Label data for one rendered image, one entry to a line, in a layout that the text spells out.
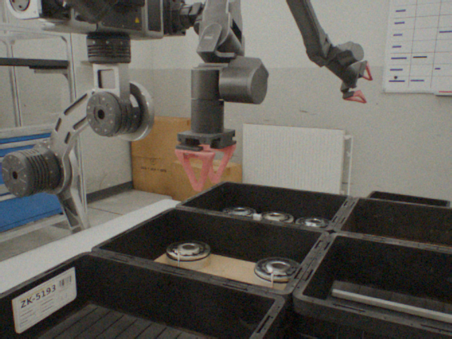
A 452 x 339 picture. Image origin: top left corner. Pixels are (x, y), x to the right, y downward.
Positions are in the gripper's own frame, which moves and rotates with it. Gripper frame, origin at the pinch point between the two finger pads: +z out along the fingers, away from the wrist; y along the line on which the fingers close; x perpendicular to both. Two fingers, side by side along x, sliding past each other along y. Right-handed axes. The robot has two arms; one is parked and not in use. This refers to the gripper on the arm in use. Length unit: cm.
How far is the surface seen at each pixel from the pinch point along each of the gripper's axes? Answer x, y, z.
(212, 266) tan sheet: 5.7, 14.0, 24.2
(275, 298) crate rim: -17.0, -9.4, 13.3
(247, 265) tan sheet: -1.1, 18.1, 24.0
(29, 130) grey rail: 189, 117, 22
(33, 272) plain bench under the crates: 62, 12, 39
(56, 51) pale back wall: 269, 217, -29
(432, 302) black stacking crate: -38.9, 19.8, 23.0
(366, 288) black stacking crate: -27.0, 19.8, 23.4
